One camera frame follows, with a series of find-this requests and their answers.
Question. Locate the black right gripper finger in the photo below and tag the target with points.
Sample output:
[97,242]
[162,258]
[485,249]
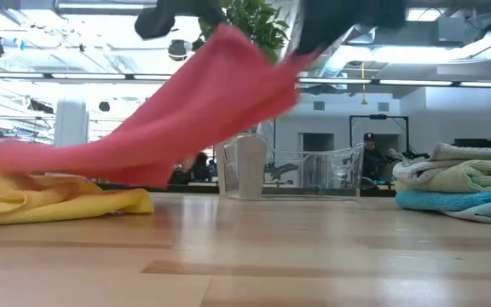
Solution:
[313,40]

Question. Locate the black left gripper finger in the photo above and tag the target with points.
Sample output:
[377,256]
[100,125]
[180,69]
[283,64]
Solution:
[211,10]

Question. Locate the pink towel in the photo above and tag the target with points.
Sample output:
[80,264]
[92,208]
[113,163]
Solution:
[207,106]

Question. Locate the grey waffle towel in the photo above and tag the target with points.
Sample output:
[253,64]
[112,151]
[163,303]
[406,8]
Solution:
[475,152]

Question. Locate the pale green-edged towel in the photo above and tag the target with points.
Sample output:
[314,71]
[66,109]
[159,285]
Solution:
[475,175]

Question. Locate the bright blue terry towel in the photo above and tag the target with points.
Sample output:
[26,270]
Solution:
[441,200]

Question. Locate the black background robot arm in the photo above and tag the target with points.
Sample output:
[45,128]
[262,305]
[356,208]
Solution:
[416,155]

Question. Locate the green leafy plant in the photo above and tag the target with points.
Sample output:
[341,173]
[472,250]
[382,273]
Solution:
[262,21]

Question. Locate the clear plastic bin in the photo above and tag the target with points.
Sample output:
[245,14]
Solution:
[326,170]

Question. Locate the person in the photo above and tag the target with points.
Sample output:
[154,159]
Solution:
[201,166]
[371,160]

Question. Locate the white plant pot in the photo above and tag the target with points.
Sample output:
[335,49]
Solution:
[252,170]

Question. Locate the white building column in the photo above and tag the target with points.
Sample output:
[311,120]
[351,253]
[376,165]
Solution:
[71,123]

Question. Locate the black storage cabinet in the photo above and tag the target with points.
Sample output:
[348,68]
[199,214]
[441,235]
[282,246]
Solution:
[484,142]

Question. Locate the yellow towel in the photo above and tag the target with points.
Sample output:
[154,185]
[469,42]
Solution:
[58,200]

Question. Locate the silver ventilation duct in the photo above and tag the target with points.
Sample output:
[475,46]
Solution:
[335,66]

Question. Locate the black background station frame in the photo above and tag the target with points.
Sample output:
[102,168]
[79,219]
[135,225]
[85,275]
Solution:
[377,116]

